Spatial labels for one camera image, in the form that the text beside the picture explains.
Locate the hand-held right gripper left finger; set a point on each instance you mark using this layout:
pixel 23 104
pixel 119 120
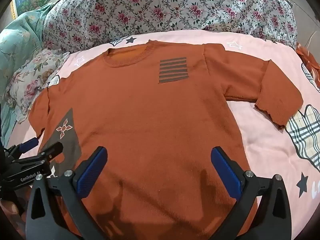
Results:
pixel 91 172

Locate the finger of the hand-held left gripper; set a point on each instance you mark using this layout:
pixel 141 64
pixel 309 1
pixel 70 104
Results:
pixel 30 143
pixel 51 150

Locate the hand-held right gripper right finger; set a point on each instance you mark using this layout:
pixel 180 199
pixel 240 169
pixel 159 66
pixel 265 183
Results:
pixel 225 172

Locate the orange knit sweater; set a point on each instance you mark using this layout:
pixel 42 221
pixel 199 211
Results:
pixel 150 117

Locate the pink printed blanket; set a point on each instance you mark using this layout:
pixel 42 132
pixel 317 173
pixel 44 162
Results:
pixel 265 140

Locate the floral pillow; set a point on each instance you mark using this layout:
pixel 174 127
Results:
pixel 32 80

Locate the teal floral cloth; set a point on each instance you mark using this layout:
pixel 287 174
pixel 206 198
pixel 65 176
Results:
pixel 20 42

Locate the orange patterned cloth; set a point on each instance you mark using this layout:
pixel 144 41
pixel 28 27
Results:
pixel 310 60

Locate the framed landscape picture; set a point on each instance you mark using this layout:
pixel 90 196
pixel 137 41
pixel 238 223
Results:
pixel 23 0

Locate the white floral quilt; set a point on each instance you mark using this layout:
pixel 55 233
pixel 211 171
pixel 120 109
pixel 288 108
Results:
pixel 150 5

